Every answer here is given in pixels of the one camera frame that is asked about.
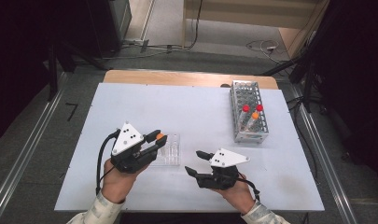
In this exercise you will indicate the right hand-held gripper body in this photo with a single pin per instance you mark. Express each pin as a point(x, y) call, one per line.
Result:
point(222, 174)

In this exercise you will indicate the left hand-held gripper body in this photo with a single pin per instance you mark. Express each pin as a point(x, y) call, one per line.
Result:
point(127, 155)

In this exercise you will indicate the orange capped test tube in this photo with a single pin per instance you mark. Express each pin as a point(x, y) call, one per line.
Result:
point(160, 136)
point(255, 115)

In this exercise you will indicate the clear acrylic tube rack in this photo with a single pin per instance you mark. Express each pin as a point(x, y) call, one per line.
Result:
point(172, 152)

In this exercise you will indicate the metal tube rack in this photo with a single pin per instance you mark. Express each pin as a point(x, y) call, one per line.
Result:
point(247, 93)

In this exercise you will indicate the person's right hand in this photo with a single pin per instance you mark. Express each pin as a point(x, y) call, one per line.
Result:
point(238, 196)

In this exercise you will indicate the person's left hand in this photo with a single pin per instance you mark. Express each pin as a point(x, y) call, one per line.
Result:
point(118, 183)

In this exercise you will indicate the red capped test tube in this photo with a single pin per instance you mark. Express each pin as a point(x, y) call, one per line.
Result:
point(259, 107)
point(245, 108)

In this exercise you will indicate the black metal stand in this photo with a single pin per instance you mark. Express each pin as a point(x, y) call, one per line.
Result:
point(53, 71)
point(306, 81)

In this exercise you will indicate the dark cabinet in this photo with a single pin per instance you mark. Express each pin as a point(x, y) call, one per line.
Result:
point(109, 25)

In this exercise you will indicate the light wooden shelf unit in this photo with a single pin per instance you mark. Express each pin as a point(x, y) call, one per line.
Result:
point(245, 12)

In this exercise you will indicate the metal floor rail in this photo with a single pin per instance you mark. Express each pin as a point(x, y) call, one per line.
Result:
point(25, 149)
point(326, 174)

